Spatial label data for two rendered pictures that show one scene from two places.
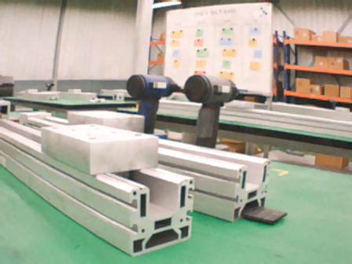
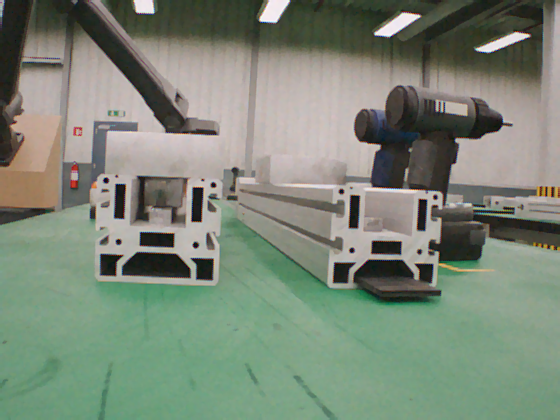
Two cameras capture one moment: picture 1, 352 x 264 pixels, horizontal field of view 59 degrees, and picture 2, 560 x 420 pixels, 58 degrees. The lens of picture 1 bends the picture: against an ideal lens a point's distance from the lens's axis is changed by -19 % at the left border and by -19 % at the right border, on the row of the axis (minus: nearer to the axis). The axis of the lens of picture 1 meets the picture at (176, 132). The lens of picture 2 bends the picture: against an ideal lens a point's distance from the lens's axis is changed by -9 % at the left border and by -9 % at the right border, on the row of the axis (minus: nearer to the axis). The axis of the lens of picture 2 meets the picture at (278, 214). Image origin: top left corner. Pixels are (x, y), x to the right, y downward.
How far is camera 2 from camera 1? 0.36 m
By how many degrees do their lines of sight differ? 36
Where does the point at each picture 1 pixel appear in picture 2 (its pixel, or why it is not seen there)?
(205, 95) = (406, 114)
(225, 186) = (325, 221)
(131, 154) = (174, 154)
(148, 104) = (386, 154)
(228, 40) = not seen: outside the picture
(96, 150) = (115, 142)
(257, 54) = not seen: outside the picture
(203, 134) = (413, 180)
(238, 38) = not seen: outside the picture
